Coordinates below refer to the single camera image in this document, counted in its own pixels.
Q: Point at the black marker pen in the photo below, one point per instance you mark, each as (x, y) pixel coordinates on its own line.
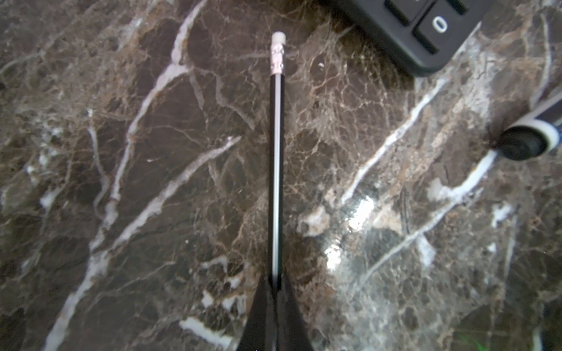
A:
(536, 133)

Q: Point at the lone black pencil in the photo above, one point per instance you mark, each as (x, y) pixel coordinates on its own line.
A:
(277, 93)

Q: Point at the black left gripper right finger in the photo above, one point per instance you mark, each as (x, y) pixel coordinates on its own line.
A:
(291, 330)

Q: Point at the black calculator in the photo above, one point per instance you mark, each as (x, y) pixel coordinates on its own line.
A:
(419, 36)

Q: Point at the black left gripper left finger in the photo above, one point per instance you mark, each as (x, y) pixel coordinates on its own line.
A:
(259, 331)

